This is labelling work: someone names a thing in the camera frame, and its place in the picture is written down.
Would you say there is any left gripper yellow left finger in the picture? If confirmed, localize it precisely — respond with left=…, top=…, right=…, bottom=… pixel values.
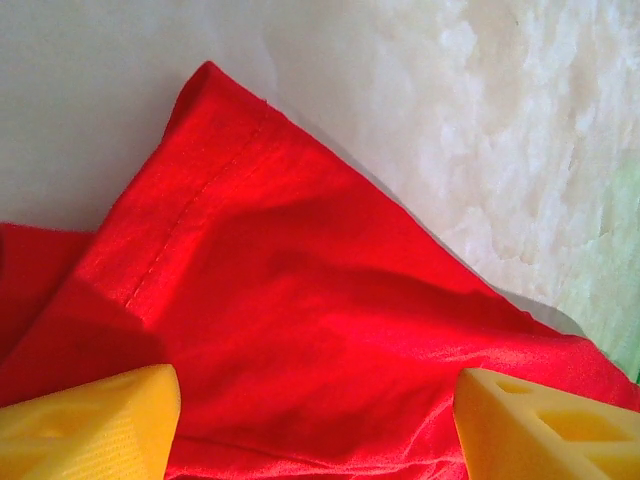
left=0, top=363, right=182, bottom=480

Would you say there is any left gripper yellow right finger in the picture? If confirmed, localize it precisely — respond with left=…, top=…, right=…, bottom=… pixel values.
left=452, top=368, right=640, bottom=480

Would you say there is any red t-shirt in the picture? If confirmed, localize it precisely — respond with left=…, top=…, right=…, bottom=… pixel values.
left=0, top=60, right=640, bottom=480

